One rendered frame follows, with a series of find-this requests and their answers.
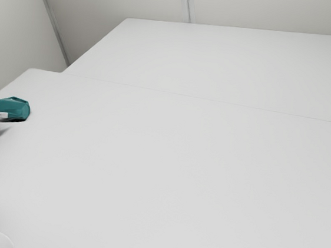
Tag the teal faceted mug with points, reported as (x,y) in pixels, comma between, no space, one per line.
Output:
(16,107)

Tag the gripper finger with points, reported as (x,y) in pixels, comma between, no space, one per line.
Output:
(2,115)

